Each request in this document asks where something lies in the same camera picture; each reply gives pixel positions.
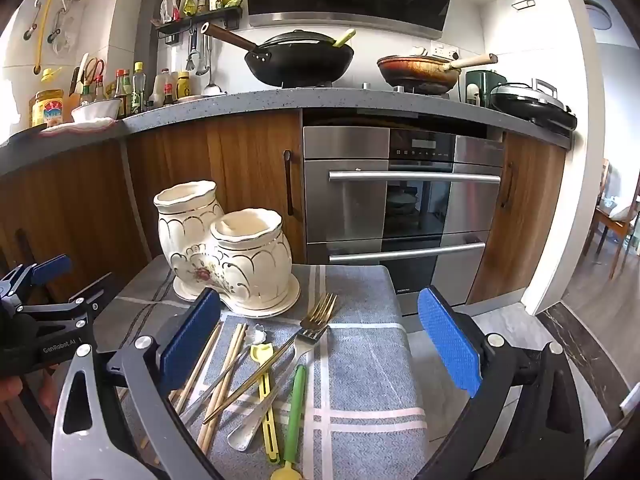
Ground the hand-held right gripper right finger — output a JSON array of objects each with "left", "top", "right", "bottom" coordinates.
[{"left": 417, "top": 286, "right": 586, "bottom": 480}]

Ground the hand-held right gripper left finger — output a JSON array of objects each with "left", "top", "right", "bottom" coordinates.
[{"left": 51, "top": 287, "right": 223, "bottom": 480}]

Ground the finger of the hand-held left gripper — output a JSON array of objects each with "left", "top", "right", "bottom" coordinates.
[
  {"left": 22, "top": 272, "right": 115, "bottom": 331},
  {"left": 0, "top": 254, "right": 73, "bottom": 311}
]

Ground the yellow plastic spoon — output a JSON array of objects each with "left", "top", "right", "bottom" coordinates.
[{"left": 250, "top": 342, "right": 279, "bottom": 463}]

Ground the cream ceramic double utensil holder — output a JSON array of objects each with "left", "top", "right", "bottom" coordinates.
[{"left": 153, "top": 180, "right": 301, "bottom": 318}]

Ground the silver fork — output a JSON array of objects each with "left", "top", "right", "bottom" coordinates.
[{"left": 227, "top": 324, "right": 329, "bottom": 452}]

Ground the green-handled yellow spoon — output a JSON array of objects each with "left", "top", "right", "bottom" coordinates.
[{"left": 270, "top": 364, "right": 308, "bottom": 480}]

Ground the gold fork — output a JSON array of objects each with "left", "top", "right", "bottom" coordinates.
[{"left": 202, "top": 292, "right": 338, "bottom": 425}]

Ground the wooden cabinet door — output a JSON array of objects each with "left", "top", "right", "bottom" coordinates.
[
  {"left": 0, "top": 147, "right": 151, "bottom": 301},
  {"left": 206, "top": 110, "right": 306, "bottom": 266},
  {"left": 467, "top": 130, "right": 567, "bottom": 307}
]

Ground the grey checked cloth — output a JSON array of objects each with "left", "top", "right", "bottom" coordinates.
[{"left": 65, "top": 255, "right": 431, "bottom": 480}]

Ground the yellow jar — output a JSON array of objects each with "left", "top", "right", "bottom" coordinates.
[{"left": 31, "top": 89, "right": 65, "bottom": 127}]

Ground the white bowl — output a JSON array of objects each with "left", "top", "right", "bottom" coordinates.
[{"left": 71, "top": 98, "right": 123, "bottom": 123}]

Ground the stainless steel built-in oven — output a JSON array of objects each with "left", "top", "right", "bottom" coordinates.
[{"left": 302, "top": 125, "right": 505, "bottom": 318}]

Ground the dark sauce bottle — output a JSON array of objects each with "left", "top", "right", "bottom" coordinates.
[{"left": 114, "top": 69, "right": 129, "bottom": 111}]

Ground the yellow-capped oil bottle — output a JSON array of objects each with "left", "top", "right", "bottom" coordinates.
[{"left": 131, "top": 61, "right": 147, "bottom": 113}]

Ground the wooden dining chair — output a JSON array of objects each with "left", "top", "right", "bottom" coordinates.
[{"left": 587, "top": 195, "right": 640, "bottom": 281}]

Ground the white plastic jug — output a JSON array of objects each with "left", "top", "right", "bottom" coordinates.
[{"left": 150, "top": 69, "right": 174, "bottom": 107}]

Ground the steel ladle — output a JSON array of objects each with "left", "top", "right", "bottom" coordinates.
[{"left": 202, "top": 35, "right": 227, "bottom": 97}]

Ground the grey speckled countertop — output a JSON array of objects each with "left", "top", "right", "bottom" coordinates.
[{"left": 0, "top": 87, "right": 573, "bottom": 176}]

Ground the black electric grill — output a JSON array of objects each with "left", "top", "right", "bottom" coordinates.
[{"left": 490, "top": 78, "right": 578, "bottom": 132}]

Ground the green kitchen appliance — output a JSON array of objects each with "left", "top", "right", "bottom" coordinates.
[{"left": 465, "top": 70, "right": 508, "bottom": 107}]

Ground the brown frying pan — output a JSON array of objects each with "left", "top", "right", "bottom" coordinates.
[{"left": 376, "top": 52, "right": 500, "bottom": 95}]

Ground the black wok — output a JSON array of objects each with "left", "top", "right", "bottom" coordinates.
[{"left": 202, "top": 22, "right": 356, "bottom": 88}]

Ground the ceiling lamp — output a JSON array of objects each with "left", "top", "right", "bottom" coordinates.
[{"left": 575, "top": 0, "right": 613, "bottom": 31}]

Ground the yellow hose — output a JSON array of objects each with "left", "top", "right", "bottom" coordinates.
[{"left": 32, "top": 0, "right": 53, "bottom": 75}]

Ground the black wall spice shelf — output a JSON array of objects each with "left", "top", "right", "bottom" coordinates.
[{"left": 150, "top": 7, "right": 244, "bottom": 43}]

